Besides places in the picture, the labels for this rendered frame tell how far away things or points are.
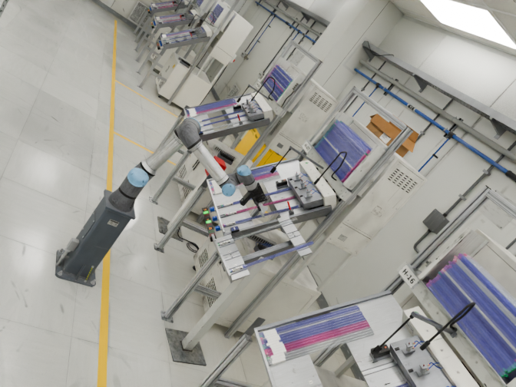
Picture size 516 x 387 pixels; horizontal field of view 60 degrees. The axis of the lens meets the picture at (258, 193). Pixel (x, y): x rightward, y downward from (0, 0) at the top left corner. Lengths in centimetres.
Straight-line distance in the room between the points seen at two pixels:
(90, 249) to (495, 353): 213
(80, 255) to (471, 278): 209
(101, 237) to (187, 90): 481
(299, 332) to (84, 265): 138
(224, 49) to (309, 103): 327
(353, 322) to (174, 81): 562
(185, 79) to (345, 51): 253
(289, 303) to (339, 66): 364
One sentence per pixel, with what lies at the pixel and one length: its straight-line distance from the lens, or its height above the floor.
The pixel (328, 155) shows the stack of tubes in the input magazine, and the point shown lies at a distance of 311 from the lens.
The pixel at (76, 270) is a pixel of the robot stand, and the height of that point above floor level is 6.
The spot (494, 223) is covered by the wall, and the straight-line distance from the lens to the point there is 401.
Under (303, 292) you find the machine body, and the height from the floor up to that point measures 57.
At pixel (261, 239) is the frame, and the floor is 65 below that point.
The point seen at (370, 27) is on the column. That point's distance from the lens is 618.
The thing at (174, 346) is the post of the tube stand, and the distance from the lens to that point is 299.
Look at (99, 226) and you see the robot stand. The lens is 274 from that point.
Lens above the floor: 184
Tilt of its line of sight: 17 degrees down
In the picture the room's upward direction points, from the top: 39 degrees clockwise
